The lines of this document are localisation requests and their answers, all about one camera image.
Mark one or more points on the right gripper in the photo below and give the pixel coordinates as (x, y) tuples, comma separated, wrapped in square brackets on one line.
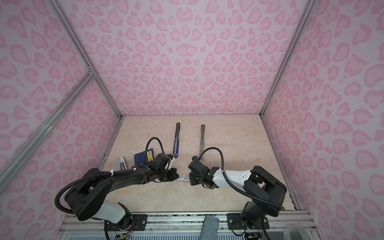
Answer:
[(191, 180)]

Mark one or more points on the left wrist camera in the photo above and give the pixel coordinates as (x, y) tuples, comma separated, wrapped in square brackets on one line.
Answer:
[(171, 162)]

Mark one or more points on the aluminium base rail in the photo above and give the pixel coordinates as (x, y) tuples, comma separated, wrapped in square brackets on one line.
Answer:
[(186, 226)]

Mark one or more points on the blue book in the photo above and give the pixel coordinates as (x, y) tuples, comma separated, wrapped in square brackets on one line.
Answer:
[(142, 159)]

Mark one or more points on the clear tape roll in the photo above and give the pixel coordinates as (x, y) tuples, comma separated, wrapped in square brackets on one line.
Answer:
[(295, 233)]

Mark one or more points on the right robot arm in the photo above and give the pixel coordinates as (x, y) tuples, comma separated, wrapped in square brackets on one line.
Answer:
[(266, 193)]

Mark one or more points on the grey foam block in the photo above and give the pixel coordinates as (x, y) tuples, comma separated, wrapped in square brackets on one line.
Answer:
[(210, 228)]

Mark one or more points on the small white stapler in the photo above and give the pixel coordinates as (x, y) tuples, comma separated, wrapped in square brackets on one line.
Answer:
[(121, 164)]

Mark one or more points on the left aluminium frame beam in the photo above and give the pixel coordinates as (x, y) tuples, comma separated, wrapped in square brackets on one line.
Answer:
[(23, 155)]

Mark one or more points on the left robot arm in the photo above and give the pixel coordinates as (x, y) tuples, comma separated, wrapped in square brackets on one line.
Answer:
[(86, 198)]

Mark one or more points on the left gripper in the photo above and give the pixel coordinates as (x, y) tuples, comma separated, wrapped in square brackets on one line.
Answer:
[(174, 171)]

